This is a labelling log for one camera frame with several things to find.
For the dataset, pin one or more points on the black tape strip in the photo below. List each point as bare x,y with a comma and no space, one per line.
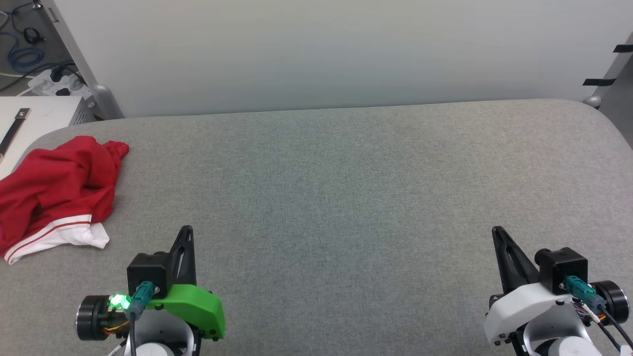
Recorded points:
599,81
624,48

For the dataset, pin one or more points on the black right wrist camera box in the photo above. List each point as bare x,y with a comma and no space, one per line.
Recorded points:
564,267

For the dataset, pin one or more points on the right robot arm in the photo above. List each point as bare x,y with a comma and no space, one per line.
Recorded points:
559,341

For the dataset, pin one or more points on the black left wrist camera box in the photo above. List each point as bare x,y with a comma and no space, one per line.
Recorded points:
146,272

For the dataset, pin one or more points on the white perforated metal cabinet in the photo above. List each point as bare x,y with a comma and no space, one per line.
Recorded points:
44,116

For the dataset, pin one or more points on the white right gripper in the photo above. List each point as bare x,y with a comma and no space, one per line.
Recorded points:
514,311

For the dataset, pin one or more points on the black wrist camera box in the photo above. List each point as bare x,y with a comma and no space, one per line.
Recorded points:
146,272
564,267

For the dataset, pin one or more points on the red and white t-shirt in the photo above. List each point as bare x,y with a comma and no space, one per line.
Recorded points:
54,183

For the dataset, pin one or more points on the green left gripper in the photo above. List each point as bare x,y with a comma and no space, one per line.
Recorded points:
198,306

